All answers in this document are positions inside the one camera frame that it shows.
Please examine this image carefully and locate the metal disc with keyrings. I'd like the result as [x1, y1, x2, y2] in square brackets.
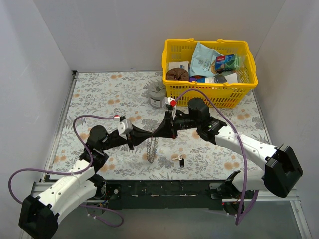
[147, 137, 158, 163]

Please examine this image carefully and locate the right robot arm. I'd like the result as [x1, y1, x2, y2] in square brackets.
[154, 97, 303, 198]

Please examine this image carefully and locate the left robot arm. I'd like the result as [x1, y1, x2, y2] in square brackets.
[18, 122, 153, 239]

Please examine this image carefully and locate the yellow plastic basket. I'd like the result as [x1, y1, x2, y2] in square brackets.
[162, 38, 258, 108]

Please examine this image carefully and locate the grey paper-wrapped roll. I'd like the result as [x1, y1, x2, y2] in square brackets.
[148, 82, 166, 109]

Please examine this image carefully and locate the white blue bottle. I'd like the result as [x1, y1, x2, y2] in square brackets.
[189, 72, 238, 84]

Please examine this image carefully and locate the brown round scrunchie item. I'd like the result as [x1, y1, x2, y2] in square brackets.
[166, 68, 189, 81]

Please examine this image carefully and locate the light blue chips bag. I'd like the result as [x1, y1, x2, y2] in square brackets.
[189, 42, 222, 77]

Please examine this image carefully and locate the white small box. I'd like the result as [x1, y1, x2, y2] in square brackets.
[168, 61, 189, 72]

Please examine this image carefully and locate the green sponge pack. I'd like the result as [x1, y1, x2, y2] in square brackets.
[215, 54, 243, 72]

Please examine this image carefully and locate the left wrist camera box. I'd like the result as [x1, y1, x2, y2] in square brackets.
[118, 119, 133, 140]

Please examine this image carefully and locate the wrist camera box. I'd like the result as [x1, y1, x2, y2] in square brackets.
[162, 97, 177, 119]
[118, 119, 133, 140]

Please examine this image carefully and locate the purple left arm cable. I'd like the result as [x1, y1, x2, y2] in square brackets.
[8, 115, 125, 228]

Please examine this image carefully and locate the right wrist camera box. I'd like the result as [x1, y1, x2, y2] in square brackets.
[162, 97, 177, 119]

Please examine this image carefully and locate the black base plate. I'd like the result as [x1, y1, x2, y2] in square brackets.
[101, 179, 241, 210]

